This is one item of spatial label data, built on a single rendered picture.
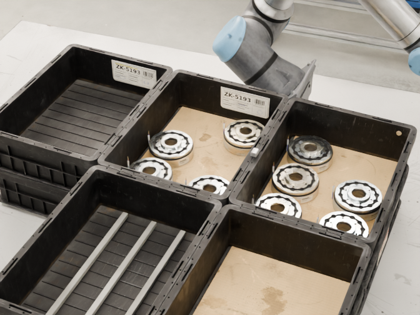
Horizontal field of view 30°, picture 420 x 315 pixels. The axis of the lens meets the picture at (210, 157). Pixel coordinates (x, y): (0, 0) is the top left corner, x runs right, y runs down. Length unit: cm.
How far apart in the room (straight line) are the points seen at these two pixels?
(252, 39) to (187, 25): 196
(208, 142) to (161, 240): 34
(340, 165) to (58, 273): 68
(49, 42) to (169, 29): 149
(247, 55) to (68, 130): 49
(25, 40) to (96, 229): 104
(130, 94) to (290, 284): 74
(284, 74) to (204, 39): 185
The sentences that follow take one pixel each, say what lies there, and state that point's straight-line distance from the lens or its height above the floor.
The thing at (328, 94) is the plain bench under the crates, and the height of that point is 70.
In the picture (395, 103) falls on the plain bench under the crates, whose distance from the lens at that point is 227.
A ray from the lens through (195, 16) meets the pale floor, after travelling 406.
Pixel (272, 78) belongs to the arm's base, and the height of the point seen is 86.
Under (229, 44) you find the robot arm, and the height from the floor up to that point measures 94.
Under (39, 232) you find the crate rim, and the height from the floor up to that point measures 93.
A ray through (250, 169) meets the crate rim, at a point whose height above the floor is 93.
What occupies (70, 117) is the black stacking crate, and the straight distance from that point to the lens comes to 198.
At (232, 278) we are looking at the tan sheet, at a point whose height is 83.
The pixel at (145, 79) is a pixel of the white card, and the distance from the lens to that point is 199.
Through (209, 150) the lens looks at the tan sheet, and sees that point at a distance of 184.
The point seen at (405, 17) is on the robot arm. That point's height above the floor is 112.
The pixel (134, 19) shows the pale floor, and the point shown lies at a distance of 406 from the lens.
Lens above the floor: 199
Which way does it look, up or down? 39 degrees down
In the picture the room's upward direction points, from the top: straight up
